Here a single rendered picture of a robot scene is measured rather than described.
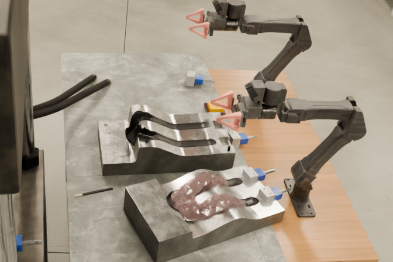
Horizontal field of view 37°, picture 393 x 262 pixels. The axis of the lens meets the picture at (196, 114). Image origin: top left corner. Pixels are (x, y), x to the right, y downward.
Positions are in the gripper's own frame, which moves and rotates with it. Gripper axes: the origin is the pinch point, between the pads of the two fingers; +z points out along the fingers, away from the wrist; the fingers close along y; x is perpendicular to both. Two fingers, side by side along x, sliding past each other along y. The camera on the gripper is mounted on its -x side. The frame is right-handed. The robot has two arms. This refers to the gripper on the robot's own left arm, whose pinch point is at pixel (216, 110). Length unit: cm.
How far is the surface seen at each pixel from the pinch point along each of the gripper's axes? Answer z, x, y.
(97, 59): 35, 40, -95
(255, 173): -20.3, 32.1, -4.4
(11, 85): 49, -76, 99
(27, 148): 62, 32, -20
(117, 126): 29, 34, -35
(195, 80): -9, 37, -74
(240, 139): -20, 36, -29
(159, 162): 14.0, 34.5, -14.0
